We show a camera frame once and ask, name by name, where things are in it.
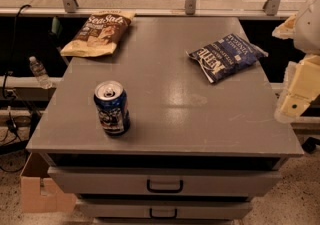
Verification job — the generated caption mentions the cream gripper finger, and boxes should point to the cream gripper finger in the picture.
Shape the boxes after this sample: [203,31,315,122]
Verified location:
[272,14,296,40]
[274,54,320,123]

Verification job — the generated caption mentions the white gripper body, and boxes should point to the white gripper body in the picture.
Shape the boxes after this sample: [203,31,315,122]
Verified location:
[293,0,320,55]

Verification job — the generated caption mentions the blue pepsi can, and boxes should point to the blue pepsi can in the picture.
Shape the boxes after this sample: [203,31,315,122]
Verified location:
[94,81,130,136]

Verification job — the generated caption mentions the blue kettle chip bag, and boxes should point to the blue kettle chip bag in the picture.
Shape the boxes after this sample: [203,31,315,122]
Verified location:
[188,33,268,83]

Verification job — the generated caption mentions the brown sea salt chip bag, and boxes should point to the brown sea salt chip bag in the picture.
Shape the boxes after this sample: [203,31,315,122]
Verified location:
[61,10,135,57]

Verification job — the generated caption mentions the grey drawer cabinet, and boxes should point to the grey drawer cabinet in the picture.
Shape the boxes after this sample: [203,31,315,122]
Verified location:
[28,17,302,225]

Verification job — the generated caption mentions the lower grey drawer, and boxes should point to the lower grey drawer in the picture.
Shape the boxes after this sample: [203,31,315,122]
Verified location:
[77,200,251,220]

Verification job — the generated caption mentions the grey drawer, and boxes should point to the grey drawer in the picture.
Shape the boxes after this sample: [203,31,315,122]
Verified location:
[77,200,251,220]
[48,167,281,197]

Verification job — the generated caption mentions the upper grey drawer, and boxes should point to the upper grey drawer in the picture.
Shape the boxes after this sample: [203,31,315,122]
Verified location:
[48,167,281,197]

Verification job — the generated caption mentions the clear plastic water bottle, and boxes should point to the clear plastic water bottle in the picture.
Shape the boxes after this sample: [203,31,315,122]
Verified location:
[29,56,53,89]

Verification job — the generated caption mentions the brown cardboard box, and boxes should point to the brown cardboard box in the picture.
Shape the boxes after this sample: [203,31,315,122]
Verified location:
[20,154,76,213]

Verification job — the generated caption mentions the black cable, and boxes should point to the black cable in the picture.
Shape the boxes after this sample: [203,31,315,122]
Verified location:
[0,3,33,173]

